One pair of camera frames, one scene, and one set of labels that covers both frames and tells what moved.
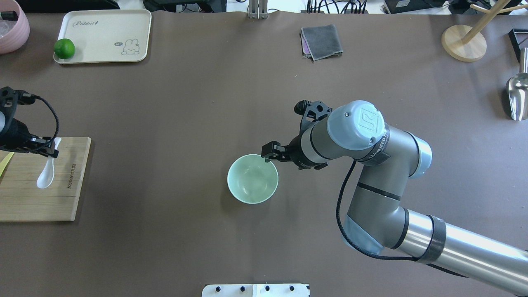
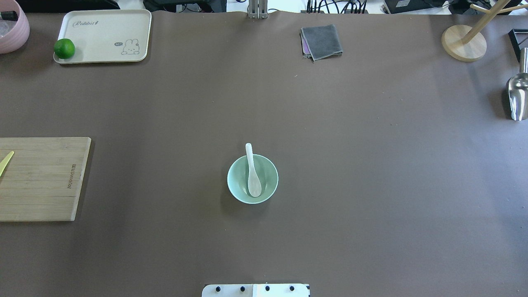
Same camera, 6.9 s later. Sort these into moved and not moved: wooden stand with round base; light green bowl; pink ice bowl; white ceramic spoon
Moved: white ceramic spoon
Not moved: light green bowl; wooden stand with round base; pink ice bowl
